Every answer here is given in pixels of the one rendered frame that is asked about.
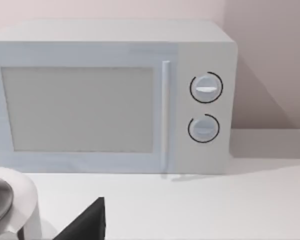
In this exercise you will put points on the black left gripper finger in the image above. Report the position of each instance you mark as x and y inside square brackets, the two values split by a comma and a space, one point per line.
[90, 222]

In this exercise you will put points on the small microwave knob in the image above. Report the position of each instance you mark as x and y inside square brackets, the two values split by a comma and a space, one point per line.
[203, 128]

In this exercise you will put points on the pale blue microwave door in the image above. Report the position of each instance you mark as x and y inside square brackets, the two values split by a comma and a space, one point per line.
[77, 55]

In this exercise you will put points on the large microwave knob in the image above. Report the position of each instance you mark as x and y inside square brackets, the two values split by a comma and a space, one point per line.
[206, 87]

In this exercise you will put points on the pale microwave oven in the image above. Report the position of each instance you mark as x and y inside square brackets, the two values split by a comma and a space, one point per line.
[202, 52]

